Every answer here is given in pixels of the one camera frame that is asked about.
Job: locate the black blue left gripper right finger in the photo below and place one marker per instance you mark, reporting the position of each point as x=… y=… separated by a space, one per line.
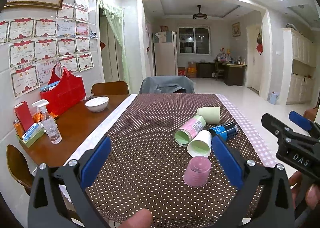
x=263 y=197

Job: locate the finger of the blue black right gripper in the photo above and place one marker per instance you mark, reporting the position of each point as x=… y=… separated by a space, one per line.
x=311 y=127

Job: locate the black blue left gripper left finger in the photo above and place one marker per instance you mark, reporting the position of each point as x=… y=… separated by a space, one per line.
x=46 y=205

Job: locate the pink plastic cup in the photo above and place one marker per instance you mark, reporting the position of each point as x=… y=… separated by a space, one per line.
x=197 y=171

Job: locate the white paper cup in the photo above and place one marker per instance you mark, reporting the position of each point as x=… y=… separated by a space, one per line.
x=200 y=145

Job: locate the pale green cup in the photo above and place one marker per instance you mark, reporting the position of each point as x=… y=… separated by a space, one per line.
x=210 y=114

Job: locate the right hand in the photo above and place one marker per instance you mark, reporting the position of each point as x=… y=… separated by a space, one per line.
x=312 y=193

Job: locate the left hand thumb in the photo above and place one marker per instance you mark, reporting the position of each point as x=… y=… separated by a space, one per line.
x=141 y=219

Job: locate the light blue waste bin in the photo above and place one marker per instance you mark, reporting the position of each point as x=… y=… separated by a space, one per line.
x=273 y=96

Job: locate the brown wooden near chair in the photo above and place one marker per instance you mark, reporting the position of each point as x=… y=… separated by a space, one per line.
x=18 y=168

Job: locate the brown wooden chair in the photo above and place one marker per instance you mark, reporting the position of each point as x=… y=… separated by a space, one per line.
x=18 y=168
x=110 y=88

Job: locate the blue black can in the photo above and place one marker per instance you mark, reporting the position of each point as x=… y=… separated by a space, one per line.
x=226 y=131

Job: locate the clear spray bottle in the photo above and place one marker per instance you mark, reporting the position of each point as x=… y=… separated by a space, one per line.
x=48 y=122

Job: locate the dark wooden desk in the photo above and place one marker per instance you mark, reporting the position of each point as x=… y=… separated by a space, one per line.
x=231 y=74

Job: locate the brown polka dot tablecloth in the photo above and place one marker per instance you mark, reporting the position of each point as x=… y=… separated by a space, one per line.
x=146 y=165

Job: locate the pink green glass jar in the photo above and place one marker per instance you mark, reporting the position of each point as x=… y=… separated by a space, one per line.
x=189 y=130

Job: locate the white ceramic bowl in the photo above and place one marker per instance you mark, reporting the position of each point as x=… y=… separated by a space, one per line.
x=97 y=104

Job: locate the red tote bag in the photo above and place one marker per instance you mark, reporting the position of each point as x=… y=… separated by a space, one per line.
x=68 y=92

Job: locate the ceiling lamp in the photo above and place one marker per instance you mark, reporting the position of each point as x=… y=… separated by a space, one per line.
x=199 y=15

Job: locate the grey covered chair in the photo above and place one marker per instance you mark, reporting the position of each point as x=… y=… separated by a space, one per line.
x=167 y=84

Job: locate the white refrigerator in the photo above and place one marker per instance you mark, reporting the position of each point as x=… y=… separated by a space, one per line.
x=165 y=53

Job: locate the white wall cabinet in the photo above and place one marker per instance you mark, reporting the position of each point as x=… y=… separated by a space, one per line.
x=299 y=65

